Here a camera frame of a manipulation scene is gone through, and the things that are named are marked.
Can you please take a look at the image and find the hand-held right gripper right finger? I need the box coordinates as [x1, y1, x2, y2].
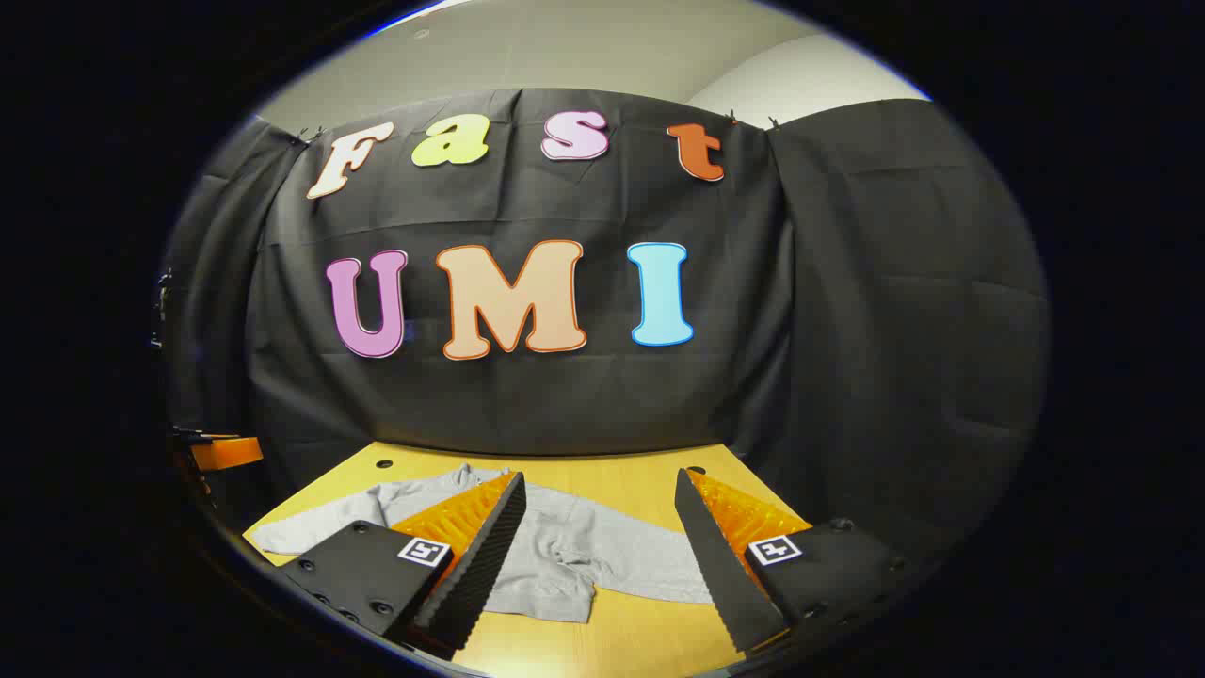
[674, 466, 912, 657]

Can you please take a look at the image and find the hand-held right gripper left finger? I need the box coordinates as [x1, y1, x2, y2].
[276, 469, 528, 660]

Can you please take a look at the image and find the grey sweatshirt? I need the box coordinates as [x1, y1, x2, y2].
[249, 463, 716, 624]

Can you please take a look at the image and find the black backdrop cloth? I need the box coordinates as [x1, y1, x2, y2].
[155, 87, 1053, 566]

